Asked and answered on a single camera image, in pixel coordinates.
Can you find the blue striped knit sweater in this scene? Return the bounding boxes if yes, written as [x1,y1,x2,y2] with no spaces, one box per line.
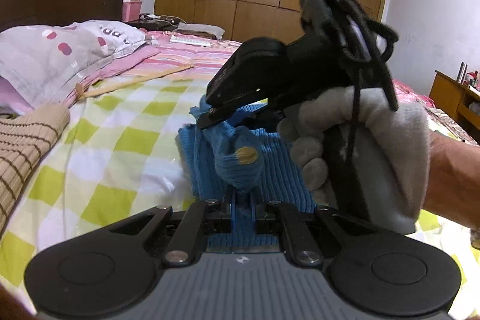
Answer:
[178,104,316,252]

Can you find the right bare forearm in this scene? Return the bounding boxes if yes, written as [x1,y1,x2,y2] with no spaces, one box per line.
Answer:
[423,132,480,231]

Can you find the right hand in grey glove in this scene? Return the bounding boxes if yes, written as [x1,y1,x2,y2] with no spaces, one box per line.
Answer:
[277,87,431,235]

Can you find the grey cloth on nightstand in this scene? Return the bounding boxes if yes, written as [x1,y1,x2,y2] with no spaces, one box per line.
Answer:
[175,23,224,40]

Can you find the pink striped bed cover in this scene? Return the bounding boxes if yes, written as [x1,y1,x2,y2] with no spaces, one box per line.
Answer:
[80,32,240,88]

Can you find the white paper on bed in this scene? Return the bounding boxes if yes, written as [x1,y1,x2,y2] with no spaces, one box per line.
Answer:
[169,35,212,47]

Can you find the pink plastic bin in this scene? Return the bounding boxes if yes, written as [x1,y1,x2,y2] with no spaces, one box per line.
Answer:
[122,0,143,23]

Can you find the grey pillow with pink dots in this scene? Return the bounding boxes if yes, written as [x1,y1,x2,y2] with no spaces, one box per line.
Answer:
[1,20,146,108]

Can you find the beige brown striped pillow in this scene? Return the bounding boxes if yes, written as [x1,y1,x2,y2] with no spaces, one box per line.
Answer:
[1,104,70,229]

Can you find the wooden side cabinet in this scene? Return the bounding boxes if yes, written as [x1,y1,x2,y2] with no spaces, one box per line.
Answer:
[429,71,480,142]

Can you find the pink pillow under grey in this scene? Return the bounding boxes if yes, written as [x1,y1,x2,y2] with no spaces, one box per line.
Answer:
[0,77,32,115]

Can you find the black cable bundle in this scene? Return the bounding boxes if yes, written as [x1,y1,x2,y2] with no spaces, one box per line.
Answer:
[282,0,401,175]

